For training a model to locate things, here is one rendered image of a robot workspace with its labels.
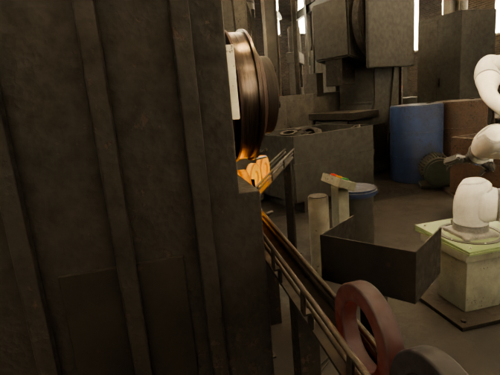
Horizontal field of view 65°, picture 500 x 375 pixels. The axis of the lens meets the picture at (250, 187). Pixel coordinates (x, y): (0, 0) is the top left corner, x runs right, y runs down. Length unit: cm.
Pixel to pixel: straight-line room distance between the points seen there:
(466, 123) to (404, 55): 109
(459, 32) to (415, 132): 189
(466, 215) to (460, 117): 305
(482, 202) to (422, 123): 278
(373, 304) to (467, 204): 146
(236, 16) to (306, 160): 157
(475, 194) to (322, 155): 201
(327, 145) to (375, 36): 157
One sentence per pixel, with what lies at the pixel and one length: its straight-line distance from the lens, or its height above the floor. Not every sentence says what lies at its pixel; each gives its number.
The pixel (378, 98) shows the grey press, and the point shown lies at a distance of 538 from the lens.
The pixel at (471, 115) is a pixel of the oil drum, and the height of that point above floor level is 71.
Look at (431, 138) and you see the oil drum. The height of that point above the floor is 51.
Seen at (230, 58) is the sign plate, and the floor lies 121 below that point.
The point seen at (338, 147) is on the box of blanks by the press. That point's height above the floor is 57.
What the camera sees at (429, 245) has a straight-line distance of 113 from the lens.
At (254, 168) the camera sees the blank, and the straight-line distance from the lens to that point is 201.
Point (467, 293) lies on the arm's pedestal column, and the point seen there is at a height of 12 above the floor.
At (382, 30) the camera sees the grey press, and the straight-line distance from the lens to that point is 503.
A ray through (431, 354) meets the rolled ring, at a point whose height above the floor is 77.
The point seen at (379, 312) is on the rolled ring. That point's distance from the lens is 69.
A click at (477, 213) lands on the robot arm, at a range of 211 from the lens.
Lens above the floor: 111
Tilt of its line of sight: 13 degrees down
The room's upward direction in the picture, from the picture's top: 5 degrees counter-clockwise
